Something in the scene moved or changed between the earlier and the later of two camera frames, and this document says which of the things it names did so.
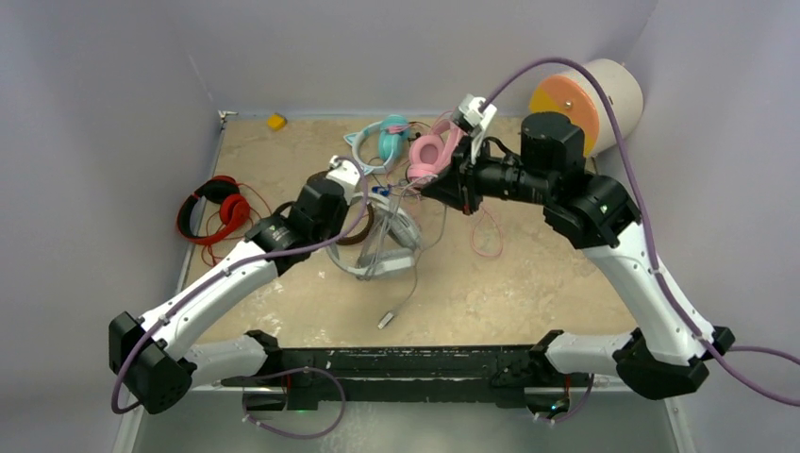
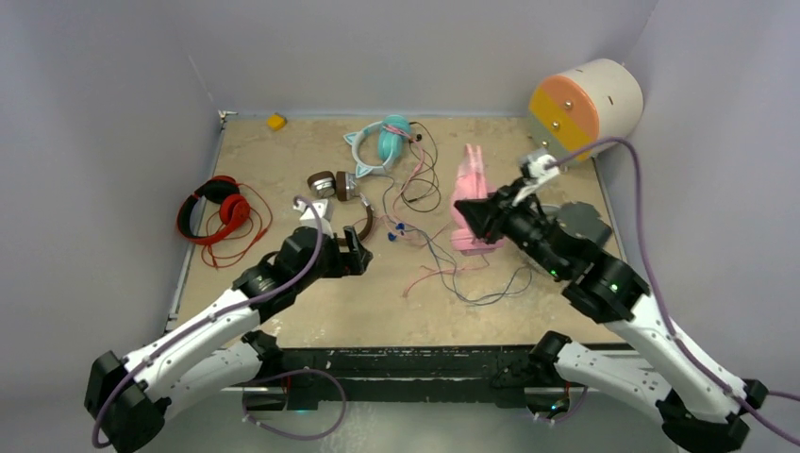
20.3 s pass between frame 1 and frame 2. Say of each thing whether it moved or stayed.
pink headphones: moved
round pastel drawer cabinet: stayed
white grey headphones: moved
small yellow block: stayed
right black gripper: moved
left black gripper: moved
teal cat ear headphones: stayed
